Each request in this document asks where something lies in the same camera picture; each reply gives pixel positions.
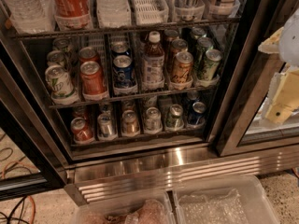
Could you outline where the silver can bottom shelf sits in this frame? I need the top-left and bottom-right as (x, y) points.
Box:
(97, 113), (115, 138)

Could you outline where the red soda can front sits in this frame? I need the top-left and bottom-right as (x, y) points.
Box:
(80, 61), (106, 95)

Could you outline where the orange can middle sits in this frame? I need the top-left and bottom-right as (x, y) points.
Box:
(167, 38), (188, 72)

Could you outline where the clear water bottle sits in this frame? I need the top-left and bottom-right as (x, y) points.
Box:
(4, 0), (55, 34)

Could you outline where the white green can middle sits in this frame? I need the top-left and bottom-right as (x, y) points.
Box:
(47, 50), (67, 68)

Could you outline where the red Coca-Cola bottle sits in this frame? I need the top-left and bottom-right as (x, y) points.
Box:
(54, 0), (90, 24)

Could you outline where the white empty shelf tray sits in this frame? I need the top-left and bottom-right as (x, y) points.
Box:
(131, 0), (169, 26)

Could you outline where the clear plastic bin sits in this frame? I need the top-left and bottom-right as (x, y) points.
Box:
(173, 175), (280, 224)
(69, 190), (176, 224)

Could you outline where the blue can bottom shelf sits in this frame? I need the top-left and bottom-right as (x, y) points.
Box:
(187, 102), (206, 125)

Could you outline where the green can bottom shelf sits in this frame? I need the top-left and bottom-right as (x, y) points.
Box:
(165, 104), (183, 129)

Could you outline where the orange can back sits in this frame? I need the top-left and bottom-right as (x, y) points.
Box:
(163, 29), (179, 51)

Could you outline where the brown can bottom shelf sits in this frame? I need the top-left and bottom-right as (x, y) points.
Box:
(121, 110), (139, 134)

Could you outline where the orange can front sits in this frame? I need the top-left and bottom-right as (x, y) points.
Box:
(171, 51), (193, 83)

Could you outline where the white can bottom shelf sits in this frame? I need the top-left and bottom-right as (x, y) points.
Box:
(145, 107), (162, 132)

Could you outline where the white green can back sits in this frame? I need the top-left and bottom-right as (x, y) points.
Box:
(52, 37), (74, 58)

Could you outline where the white green can front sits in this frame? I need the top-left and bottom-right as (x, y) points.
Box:
(45, 64), (75, 98)

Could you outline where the blue Pepsi can front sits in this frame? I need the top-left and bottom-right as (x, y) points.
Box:
(113, 55), (135, 89)

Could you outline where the blue Pepsi can back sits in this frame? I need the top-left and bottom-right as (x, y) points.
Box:
(111, 41), (131, 58)

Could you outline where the red soda can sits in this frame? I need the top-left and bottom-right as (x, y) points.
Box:
(80, 61), (106, 95)
(78, 47), (100, 63)

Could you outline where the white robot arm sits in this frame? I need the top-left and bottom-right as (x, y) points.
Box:
(258, 9), (299, 125)

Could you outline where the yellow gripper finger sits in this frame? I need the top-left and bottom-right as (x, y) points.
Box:
(261, 66), (299, 125)
(258, 27), (283, 54)

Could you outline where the orange cable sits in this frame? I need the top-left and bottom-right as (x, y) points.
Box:
(0, 161), (36, 224)

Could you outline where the left clear plastic bin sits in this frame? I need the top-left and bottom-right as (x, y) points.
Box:
(69, 190), (176, 224)

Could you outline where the blue pepsi can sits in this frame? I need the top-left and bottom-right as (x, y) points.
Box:
(111, 41), (131, 58)
(113, 55), (135, 89)

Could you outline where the red soda can back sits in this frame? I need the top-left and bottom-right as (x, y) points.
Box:
(78, 47), (100, 63)

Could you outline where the orange can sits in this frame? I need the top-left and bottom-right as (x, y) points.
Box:
(171, 51), (193, 83)
(167, 38), (188, 72)
(163, 29), (179, 51)

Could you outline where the brown tea bottle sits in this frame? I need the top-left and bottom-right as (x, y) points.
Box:
(142, 31), (164, 83)

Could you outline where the red can bottom shelf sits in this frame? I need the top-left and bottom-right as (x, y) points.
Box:
(71, 118), (93, 142)

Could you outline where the fridge door frame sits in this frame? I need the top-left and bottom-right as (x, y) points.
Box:
(215, 0), (299, 156)

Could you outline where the right clear plastic bin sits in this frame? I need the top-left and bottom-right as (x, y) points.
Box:
(173, 175), (280, 224)

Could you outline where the white green can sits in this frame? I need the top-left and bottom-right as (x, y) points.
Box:
(45, 64), (75, 98)
(47, 50), (67, 68)
(52, 37), (74, 58)

